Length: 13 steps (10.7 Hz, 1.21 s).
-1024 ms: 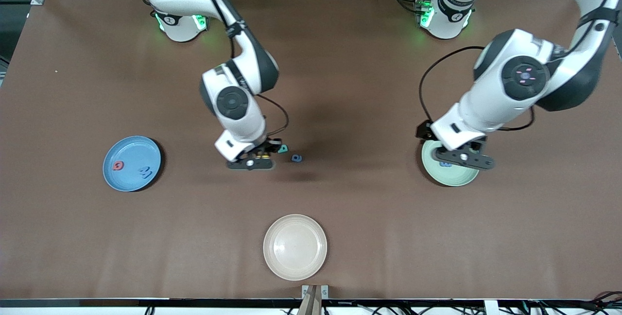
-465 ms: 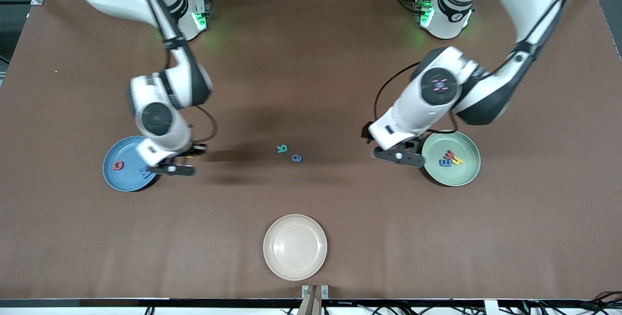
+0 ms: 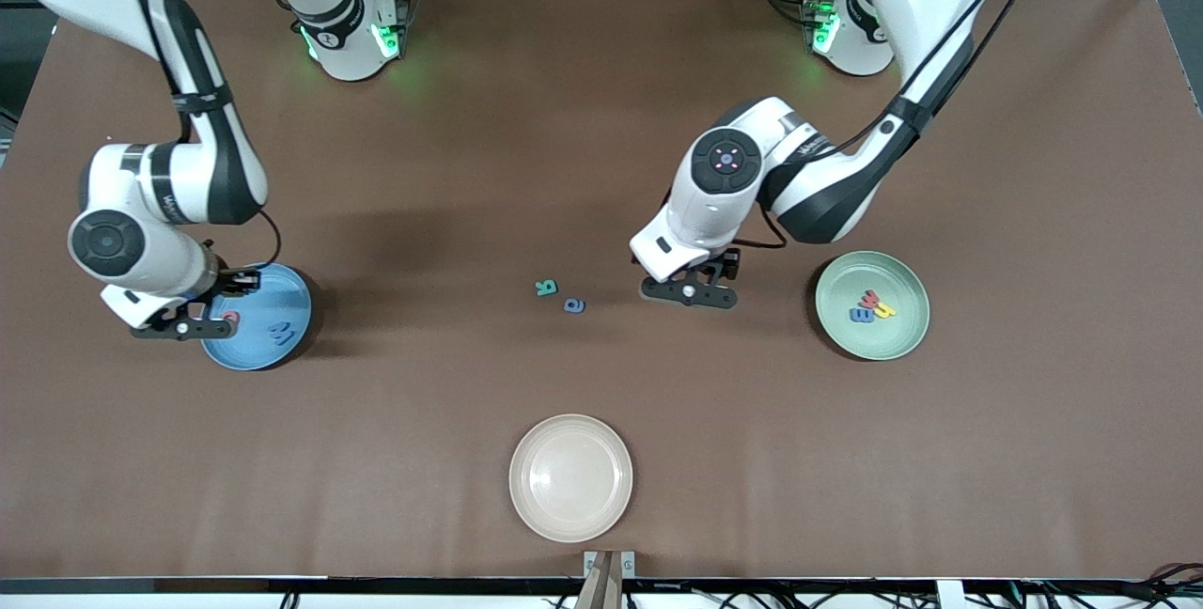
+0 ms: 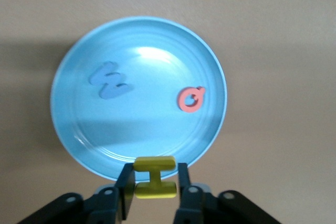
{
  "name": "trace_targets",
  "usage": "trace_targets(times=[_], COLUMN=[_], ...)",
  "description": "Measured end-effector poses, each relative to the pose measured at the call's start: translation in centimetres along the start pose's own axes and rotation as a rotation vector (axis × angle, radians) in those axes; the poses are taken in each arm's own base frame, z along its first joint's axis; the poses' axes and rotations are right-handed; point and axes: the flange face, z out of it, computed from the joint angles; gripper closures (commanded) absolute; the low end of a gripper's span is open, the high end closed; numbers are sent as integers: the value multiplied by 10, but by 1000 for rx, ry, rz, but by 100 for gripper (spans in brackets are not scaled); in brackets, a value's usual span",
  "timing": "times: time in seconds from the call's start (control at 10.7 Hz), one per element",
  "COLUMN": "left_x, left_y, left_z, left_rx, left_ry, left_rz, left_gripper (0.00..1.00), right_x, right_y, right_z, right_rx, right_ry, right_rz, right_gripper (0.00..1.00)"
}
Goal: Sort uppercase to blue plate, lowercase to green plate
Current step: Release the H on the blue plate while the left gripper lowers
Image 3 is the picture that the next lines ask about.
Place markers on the blue foam letter M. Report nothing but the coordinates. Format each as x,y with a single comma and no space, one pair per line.
282,335

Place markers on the metal mounting bracket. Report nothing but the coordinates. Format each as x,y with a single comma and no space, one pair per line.
592,560

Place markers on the cream plate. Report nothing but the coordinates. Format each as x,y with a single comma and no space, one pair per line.
570,477

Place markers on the black table edge rail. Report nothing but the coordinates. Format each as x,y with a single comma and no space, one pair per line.
282,585

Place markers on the teal foam letter R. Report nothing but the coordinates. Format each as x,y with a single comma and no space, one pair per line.
548,290

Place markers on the blue plate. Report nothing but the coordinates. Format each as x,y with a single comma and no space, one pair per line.
273,299

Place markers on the blue foam letter e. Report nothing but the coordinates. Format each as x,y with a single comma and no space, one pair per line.
860,315

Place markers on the pink foam letter w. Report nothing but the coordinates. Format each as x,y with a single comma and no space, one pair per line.
869,298

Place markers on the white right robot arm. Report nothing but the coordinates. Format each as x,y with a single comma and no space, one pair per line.
150,261

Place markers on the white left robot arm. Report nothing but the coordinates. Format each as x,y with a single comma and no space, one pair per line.
705,214

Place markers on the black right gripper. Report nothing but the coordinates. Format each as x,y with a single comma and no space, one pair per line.
228,284

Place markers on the green plate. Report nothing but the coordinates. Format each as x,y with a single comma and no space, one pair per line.
893,336

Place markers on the beige pole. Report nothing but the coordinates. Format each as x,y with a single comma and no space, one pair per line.
601,590

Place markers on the yellow foam letter f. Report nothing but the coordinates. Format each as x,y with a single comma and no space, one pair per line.
884,310

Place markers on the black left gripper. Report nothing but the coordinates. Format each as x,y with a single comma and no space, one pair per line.
728,262

